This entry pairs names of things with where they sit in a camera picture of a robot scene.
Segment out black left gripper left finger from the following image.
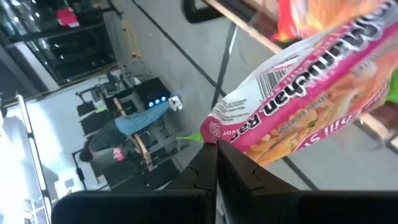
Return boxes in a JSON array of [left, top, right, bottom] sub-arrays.
[[51, 141, 218, 224]]

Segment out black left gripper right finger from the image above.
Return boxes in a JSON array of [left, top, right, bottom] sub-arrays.
[[217, 140, 398, 224]]

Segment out lime chili shrimp ramen packet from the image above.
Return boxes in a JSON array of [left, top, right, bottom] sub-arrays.
[[176, 0, 398, 167]]

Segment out person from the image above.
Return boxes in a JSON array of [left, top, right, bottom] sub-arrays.
[[79, 95, 184, 163]]

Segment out black computer blue lights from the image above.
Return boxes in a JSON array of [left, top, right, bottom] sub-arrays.
[[133, 77, 172, 110]]

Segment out black table clamp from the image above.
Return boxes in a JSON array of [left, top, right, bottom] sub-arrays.
[[182, 0, 231, 24]]

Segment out orange ramen packet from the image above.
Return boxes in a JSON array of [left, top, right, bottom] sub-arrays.
[[272, 0, 388, 43]]

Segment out red box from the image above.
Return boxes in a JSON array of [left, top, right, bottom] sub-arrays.
[[55, 7, 80, 28]]

